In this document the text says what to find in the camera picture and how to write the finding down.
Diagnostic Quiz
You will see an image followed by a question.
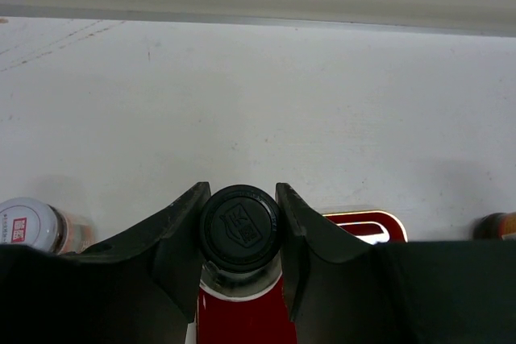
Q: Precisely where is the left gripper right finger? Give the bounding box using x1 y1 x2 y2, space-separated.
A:
276 183 515 343

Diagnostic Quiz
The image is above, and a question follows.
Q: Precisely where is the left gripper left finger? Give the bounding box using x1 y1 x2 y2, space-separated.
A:
1 182 210 343

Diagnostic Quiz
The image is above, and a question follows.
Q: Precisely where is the black cap sauce bottle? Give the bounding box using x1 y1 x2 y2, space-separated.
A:
199 184 284 302

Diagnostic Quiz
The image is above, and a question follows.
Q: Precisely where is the white lid condiment jar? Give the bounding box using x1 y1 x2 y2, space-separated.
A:
1 197 95 255

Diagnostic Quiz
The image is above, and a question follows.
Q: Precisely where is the red rectangular tray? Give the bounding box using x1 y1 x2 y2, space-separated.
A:
185 209 408 344

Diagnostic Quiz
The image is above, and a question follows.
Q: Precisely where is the red lid spice jar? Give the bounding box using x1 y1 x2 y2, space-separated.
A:
472 212 516 240

